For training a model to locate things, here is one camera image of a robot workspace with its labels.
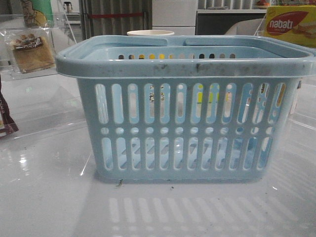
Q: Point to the packaged bread slice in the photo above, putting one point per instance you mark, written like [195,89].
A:
[29,50]

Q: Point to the light blue plastic basket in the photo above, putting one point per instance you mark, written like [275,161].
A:
[185,108]

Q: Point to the white paper cup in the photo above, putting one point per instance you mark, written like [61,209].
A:
[150,33]

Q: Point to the white drawer cabinet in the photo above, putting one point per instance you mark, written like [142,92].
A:
[178,16]

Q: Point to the clear acrylic display stand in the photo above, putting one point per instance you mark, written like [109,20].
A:
[61,36]

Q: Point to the brown snack packet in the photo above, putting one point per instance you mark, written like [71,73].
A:
[7,123]

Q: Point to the green cartoon poster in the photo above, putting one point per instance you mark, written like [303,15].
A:
[37,13]

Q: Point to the yellow nabati wafer box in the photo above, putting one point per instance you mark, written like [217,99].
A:
[294,24]

